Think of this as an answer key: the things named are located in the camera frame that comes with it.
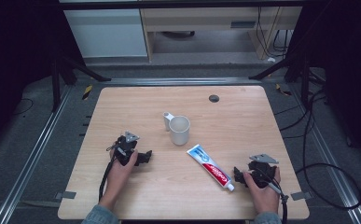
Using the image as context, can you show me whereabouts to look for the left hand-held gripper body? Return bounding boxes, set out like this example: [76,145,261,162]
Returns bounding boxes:
[115,131,141,167]

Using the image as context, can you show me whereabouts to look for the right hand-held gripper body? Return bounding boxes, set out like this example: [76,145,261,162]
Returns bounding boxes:
[247,153,280,189]

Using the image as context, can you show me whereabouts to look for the toothpaste tube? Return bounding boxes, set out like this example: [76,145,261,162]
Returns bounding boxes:
[186,143,236,193]

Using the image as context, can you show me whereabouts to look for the white cup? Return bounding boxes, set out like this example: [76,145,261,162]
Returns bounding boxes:
[162,111,191,147]

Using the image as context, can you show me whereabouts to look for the person's right hand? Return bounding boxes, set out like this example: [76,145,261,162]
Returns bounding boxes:
[243,166,283,217]

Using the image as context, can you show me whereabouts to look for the person's left hand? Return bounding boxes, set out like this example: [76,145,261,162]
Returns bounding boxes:
[99,148,139,210]

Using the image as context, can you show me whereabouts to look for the yellow black tape strip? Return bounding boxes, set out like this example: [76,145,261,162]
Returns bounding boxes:
[275,83,293,97]
[81,84,94,101]

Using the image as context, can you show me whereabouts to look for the black metal stand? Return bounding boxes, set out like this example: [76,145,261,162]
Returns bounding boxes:
[49,46,112,113]
[248,52,326,108]

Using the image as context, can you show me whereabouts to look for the white cabinet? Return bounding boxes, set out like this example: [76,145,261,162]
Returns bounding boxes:
[62,7,148,59]

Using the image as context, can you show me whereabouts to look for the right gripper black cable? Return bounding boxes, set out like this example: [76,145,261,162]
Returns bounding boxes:
[260,169,290,224]

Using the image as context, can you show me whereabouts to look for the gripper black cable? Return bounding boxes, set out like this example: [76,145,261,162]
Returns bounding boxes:
[260,169,290,224]
[98,141,121,203]

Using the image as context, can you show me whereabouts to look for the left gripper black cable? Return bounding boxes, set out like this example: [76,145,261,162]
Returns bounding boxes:
[98,141,121,203]

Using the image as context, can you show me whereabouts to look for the grey table corner bracket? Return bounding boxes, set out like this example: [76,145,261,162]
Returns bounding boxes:
[54,190,77,201]
[290,190,313,202]

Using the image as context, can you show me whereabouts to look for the metal floor rail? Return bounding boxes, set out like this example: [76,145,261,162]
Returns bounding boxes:
[289,85,361,224]
[0,85,74,224]

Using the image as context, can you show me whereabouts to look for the black floor cable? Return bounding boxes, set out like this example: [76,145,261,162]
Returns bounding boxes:
[274,88,361,211]

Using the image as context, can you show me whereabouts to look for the black hanging desk cables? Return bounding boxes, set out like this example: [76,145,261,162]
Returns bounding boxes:
[255,6,294,60]

